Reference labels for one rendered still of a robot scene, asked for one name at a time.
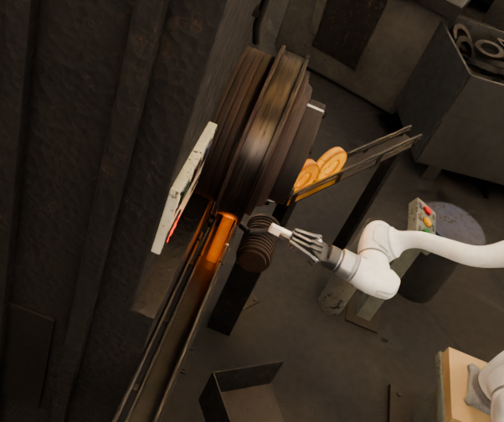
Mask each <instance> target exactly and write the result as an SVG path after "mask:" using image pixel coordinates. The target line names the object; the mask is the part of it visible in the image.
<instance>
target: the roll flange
mask: <svg viewBox="0 0 504 422"><path fill-rule="evenodd" d="M285 49H286V46H285V45H282V46H281V47H280V50H279V52H278V54H277V55H276V57H272V55H270V54H266V53H265V52H262V51H259V50H258V49H255V48H251V47H250V46H247V47H246V48H245V50H244V52H243V53H242V54H241V56H240V58H239V61H238V63H237V64H236V65H235V67H234V71H233V73H232V75H231V76H230V78H229V81H228V84H227V85H226V87H225V89H224V93H223V94H222V96H221V99H220V101H219V104H218V106H217V108H216V111H215V112H214V115H213V119H212V120H211V122H212V123H214V124H217V131H216V132H215V133H214V135H213V140H212V141H213V142H212V145H211V147H210V150H209V153H208V155H207V157H206V159H205V162H204V165H203V168H202V171H201V173H200V176H199V179H198V185H196V187H195V189H194V190H193V192H194V193H196V194H200V195H201V196H203V197H205V198H206V197H207V198H208V199H211V200H213V201H214V202H216V203H215V205H214V208H213V212H212V215H213V216H216V215H217V212H218V208H219V205H220V202H221V199H222V197H223V195H224V191H225V189H226V186H227V184H228V181H229V178H230V176H231V173H232V171H233V169H234V165H235V163H236V161H237V159H238V156H239V153H240V151H241V148H242V146H243V145H244V141H245V138H246V137H247V134H248V132H249V129H250V127H251V124H252V122H253V120H254V118H255V115H256V112H257V110H258V108H259V106H260V102H261V101H262V99H263V96H264V94H265V91H266V89H267V87H268V84H269V83H270V80H271V77H272V75H273V74H274V72H275V68H276V66H277V65H278V63H279V60H280V57H281V55H282V54H283V52H284V50H285Z"/></svg>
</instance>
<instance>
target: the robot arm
mask: <svg viewBox="0 0 504 422"><path fill-rule="evenodd" d="M268 232H270V233H272V234H274V235H276V236H278V237H279V238H280V239H283V240H284V241H286V242H287V244H288V248H289V249H290V250H292V251H293V252H295V253H296V254H298V255H299V256H300V257H301V258H303V259H304V260H306V261H307V262H308V263H309V264H310V265H311V266H313V265H314V264H315V263H320V264H321V266H323V267H325V268H327V269H329V270H332V274H333V275H336V276H338V277H340V278H342V279H344V280H346V281H348V282H349V283H351V284H352V285H353V286H354V287H356V288H357V289H359V290H360V291H362V292H364V293H366V294H369V295H370V296H375V297H377V298H381V299H386V300H387V299H390V298H391V297H393V296H394V295H395V294H396V293H397V291H398V289H399V285H400V279H399V277H398V276H397V274H396V273H395V272H394V271H393V270H391V269H390V266H389V262H391V261H392V260H394V259H396V258H398V257H399V256H400V254H401V253H402V252H403V251H404V250H407V249H411V248H419V249H423V250H428V251H429V252H432V253H434V254H437V255H440V256H443V257H445V258H447V259H450V260H453V261H455V262H458V263H461V264H463V265H469V266H474V267H481V268H504V240H503V241H500V242H497V243H495V244H489V245H482V246H477V245H470V244H463V243H461V242H458V241H454V240H452V239H447V238H444V237H440V236H438V235H434V234H429V233H425V232H421V231H398V230H396V229H395V228H394V227H390V226H389V225H388V224H386V223H385V222H383V221H379V220H377V221H373V222H371V223H370V224H368V225H367V226H366V227H365V229H364V230H363V232H362V234H361V237H360V240H359V243H358V247H357V255H356V254H354V253H353V252H351V251H349V250H346V249H344V250H341V249H339V248H337V247H336V246H334V245H330V246H329V245H327V244H326V243H324V242H322V240H321V238H322V236H321V235H320V234H312V233H309V232H306V231H303V230H300V229H294V230H293V231H290V230H288V229H285V228H282V227H280V226H279V225H277V224H274V223H272V224H271V226H270V227H269V229H268ZM292 246H293V247H292ZM467 370H468V378H467V387H466V395H465V397H464V402H465V404H466V405H468V406H470V407H473V408H476V409H478V410H480V411H481V412H483V413H485V414H487V415H489V416H491V422H504V351H503V352H501V353H499V354H498V355H497V356H495V357H494V358H493V359H492V360H491V361H490V362H489V363H488V364H487V365H486V366H485V367H484V368H483V369H480V368H478V367H477V366H476V365H475V364H473V363H470V364H468V365H467Z"/></svg>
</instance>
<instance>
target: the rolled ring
mask: <svg viewBox="0 0 504 422"><path fill-rule="evenodd" d="M233 222H234V220H233V219H230V218H228V217H226V216H223V217H222V220H221V222H220V225H219V227H218V230H217V232H216V235H215V236H214V239H213V242H212V244H211V246H210V249H209V251H208V254H207V257H206V260H209V261H211V262H213V263H216V262H217V260H218V257H219V255H220V252H221V250H222V248H223V246H224V243H225V240H226V239H227V236H228V234H229V231H230V229H231V226H232V224H233Z"/></svg>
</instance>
